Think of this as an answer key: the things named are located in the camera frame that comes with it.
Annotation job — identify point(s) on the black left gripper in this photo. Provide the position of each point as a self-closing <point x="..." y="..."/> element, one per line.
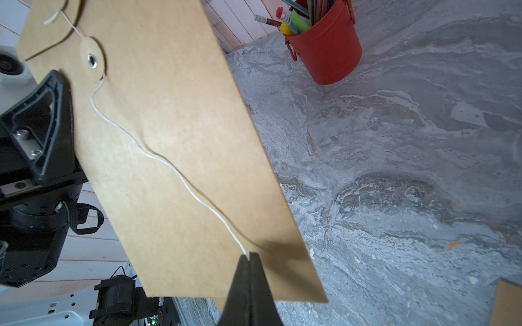
<point x="41" y="180"/>

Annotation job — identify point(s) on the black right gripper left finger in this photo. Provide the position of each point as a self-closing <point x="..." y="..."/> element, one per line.
<point x="237" y="306"/>

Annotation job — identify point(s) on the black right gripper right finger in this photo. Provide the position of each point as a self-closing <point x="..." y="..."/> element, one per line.
<point x="263" y="311"/>

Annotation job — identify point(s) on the brown kraft file bag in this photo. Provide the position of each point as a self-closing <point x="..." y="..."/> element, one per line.
<point x="506" y="310"/>
<point x="168" y="145"/>

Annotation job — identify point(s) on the red metal pen bucket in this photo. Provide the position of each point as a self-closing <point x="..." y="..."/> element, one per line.
<point x="331" y="49"/>

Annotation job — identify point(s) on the bundle of pens and pencils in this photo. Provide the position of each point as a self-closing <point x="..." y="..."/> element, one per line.
<point x="299" y="18"/>

